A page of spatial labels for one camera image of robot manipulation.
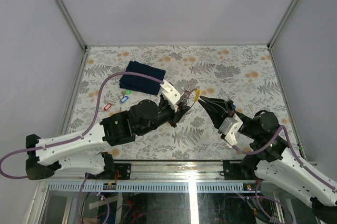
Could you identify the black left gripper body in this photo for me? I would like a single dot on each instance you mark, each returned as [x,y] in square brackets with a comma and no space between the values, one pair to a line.
[170,114]

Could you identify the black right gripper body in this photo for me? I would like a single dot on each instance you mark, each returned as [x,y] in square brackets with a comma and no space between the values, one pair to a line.
[231,111]

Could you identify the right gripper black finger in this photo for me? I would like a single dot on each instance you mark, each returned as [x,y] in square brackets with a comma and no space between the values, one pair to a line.
[215,103]
[214,114]

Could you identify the metal keyring with yellow grip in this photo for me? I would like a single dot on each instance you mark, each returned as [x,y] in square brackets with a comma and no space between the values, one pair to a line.
[192,96]

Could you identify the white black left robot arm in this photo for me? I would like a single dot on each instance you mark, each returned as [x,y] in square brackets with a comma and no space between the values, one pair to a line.
[83,152]

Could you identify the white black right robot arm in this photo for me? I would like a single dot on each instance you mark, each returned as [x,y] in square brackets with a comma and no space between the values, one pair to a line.
[270,156]

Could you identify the floral patterned table mat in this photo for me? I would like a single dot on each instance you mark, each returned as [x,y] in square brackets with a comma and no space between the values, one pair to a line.
[244,74]

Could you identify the dark navy folded cloth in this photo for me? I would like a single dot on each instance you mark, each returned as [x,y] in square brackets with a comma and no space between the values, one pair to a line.
[141,84]

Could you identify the small blue key tag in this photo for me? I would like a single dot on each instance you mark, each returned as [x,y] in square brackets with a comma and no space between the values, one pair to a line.
[124,99]

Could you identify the key with green tag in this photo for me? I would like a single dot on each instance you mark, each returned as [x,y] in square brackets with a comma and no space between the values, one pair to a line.
[126,92]

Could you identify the small red key tag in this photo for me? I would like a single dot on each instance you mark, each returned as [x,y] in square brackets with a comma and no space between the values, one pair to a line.
[107,107]

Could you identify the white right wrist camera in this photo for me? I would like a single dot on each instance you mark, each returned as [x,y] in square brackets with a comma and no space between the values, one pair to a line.
[229,128]

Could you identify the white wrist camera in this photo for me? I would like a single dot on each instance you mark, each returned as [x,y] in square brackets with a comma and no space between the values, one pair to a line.
[172,93]
[229,128]

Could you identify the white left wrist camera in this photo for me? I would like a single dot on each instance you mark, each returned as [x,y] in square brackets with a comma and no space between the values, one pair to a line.
[172,93]

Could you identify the aluminium front rail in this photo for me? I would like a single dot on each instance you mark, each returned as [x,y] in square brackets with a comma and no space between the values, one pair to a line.
[184,171]

